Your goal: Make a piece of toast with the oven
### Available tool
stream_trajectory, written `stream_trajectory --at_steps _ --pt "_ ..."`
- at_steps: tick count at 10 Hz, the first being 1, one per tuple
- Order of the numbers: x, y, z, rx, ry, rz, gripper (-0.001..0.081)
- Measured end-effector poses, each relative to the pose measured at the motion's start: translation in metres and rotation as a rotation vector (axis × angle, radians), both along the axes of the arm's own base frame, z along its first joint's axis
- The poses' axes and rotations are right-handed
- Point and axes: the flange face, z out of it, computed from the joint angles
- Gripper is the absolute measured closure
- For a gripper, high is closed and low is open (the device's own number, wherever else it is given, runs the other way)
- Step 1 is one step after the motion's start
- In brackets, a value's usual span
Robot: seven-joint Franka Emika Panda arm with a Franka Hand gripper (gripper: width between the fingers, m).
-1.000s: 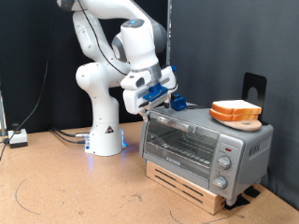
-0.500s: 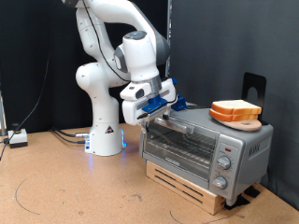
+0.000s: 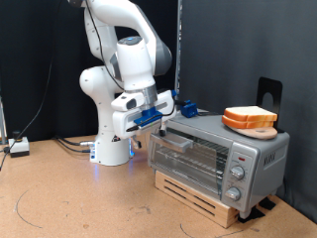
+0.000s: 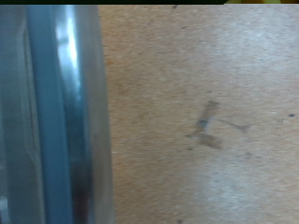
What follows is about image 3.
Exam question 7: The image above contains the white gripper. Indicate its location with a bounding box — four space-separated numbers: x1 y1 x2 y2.
112 88 178 149

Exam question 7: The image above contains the glass oven door with handle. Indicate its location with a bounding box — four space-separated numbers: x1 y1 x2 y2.
147 127 231 201

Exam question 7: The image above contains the white bread slice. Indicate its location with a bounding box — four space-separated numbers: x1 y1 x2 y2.
221 115 275 130
223 105 278 123

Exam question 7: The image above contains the silver oven knob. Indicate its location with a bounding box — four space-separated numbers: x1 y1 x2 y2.
225 186 242 202
230 165 246 181

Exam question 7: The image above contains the silver toaster oven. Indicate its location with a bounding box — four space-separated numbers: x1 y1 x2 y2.
147 110 291 220

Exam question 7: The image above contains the slatted wooden block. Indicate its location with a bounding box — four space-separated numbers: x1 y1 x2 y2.
154 170 241 230

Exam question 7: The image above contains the grey metal pole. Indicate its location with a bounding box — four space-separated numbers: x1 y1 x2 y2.
174 0 183 97

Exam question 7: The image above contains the round wooden plate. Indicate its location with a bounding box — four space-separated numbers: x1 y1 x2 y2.
229 125 278 141

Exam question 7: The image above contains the black metal bookend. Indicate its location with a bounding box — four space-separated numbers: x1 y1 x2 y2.
256 76 285 134

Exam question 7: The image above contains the black foam pad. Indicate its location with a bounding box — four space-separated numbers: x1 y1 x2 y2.
259 196 276 211
237 206 266 224

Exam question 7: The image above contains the emergency stop button box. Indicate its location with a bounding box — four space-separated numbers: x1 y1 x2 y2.
8 130 31 158

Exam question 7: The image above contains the dark grey backdrop curtain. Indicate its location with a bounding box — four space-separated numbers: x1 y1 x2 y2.
181 0 317 222

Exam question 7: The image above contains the thin metal stand leg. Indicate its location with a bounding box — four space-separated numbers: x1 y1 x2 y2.
0 95 7 146

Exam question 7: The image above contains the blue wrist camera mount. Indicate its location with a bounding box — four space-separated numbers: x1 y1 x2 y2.
133 106 165 129

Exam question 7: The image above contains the wire oven rack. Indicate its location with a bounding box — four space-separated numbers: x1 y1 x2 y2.
155 142 229 181

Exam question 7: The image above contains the base cable with silver connector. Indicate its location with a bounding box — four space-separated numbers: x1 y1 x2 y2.
53 135 97 148

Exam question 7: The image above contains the black base cable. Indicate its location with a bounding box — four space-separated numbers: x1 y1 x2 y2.
55 138 93 155

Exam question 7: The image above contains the long black hanging cable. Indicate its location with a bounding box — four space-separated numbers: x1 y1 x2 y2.
0 0 63 173

